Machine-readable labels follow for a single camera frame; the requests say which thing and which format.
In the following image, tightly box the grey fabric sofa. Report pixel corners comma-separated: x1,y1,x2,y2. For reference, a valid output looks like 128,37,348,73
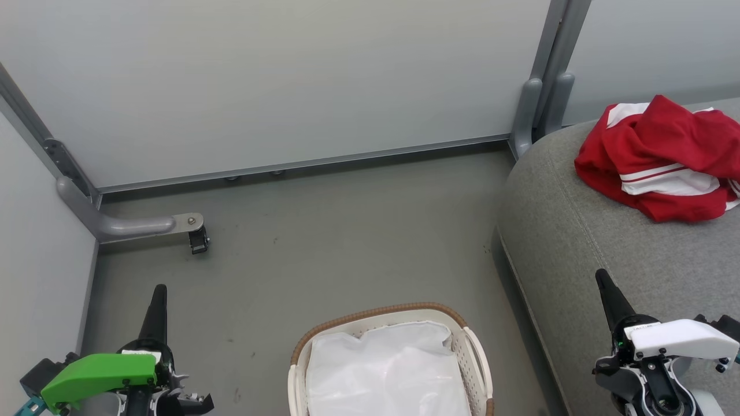
491,97,740,416

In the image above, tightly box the small black caster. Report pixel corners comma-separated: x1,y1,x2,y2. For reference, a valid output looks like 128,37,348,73
188,226,210,255

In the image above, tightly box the white basket liner cloth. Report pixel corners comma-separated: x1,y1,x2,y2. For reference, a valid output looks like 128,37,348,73
305,321,472,416

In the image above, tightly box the black left cable teal plug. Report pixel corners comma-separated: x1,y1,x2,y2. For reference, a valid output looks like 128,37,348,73
13,396,47,416

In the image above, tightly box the grey tubular partition foot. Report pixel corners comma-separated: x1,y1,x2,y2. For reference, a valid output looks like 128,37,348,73
55,176,205,244

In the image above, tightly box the grey partition post with brackets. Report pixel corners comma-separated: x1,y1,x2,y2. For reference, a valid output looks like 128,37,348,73
509,0,594,160

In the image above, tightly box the grey partition corner post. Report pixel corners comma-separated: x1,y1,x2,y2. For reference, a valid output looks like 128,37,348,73
0,62,103,210

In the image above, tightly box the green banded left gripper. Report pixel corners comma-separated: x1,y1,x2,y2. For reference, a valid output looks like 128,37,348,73
39,284,216,416

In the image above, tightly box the white wicker-rimmed laundry basket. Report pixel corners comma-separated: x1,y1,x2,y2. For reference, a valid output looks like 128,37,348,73
287,302,495,416

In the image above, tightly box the red shirt with white hem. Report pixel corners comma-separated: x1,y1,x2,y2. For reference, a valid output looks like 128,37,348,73
574,103,740,224

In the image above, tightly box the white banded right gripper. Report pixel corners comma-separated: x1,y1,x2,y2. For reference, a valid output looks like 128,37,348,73
592,268,740,416

